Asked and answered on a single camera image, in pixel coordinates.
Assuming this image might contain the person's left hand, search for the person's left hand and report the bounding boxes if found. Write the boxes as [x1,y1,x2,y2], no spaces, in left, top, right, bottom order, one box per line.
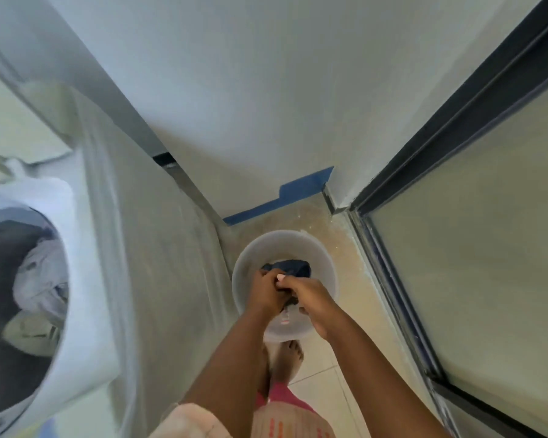
[246,267,294,319]

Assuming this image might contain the person's right hand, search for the person's right hand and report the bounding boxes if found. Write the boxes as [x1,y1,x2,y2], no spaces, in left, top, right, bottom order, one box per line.
[277,274,342,341]

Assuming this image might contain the dark navy garment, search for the dark navy garment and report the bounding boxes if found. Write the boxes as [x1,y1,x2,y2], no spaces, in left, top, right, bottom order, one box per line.
[261,258,313,314]

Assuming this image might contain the light beige jeans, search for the light beige jeans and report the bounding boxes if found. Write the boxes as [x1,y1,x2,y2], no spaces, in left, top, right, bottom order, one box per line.
[12,239,70,325]

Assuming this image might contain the cream washing machine lid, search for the cream washing machine lid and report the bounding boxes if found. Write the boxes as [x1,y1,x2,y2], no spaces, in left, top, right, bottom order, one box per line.
[0,58,75,179]

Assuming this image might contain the person's right forearm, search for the person's right forearm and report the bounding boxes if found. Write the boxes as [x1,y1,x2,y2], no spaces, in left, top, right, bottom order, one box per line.
[314,310,454,438]

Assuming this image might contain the person's left forearm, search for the person's left forearm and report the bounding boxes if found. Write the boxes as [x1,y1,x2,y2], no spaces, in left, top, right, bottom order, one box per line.
[180,305,279,429]

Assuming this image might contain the translucent plastic laundry basket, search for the translucent plastic laundry basket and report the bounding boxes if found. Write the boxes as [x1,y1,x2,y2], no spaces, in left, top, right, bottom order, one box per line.
[231,229,339,344]

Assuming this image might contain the person's right foot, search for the person's right foot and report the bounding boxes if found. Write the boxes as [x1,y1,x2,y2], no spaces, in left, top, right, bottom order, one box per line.
[271,340,305,384]

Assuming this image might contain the blue tape strip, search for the blue tape strip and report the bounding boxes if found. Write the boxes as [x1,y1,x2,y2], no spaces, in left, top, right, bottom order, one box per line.
[222,166,335,226]

